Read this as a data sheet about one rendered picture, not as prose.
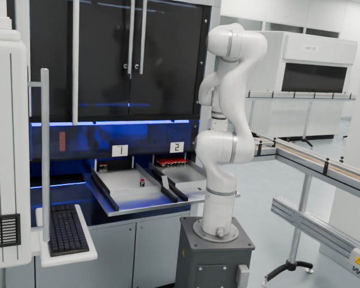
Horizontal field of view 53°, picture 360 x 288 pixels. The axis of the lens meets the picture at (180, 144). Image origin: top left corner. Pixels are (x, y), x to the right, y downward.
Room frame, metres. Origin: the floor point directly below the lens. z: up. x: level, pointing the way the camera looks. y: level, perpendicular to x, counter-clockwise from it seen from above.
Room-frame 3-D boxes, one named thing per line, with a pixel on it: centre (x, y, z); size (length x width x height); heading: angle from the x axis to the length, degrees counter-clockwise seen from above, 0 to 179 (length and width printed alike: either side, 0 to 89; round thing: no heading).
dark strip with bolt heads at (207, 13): (2.03, -0.08, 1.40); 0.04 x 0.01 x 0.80; 119
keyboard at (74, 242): (1.34, 0.45, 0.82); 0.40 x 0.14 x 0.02; 25
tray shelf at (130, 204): (1.75, 0.09, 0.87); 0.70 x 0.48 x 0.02; 119
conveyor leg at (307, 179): (2.31, -0.89, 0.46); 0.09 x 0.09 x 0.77; 29
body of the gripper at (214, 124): (1.77, -0.18, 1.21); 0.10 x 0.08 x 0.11; 119
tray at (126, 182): (1.73, 0.27, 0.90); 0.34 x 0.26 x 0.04; 29
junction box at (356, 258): (1.82, -1.09, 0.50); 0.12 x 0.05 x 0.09; 29
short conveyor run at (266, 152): (2.39, -0.37, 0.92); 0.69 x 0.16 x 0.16; 119
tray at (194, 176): (1.90, -0.03, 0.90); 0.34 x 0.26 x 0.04; 29
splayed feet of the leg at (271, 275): (2.31, -0.89, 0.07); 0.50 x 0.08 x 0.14; 119
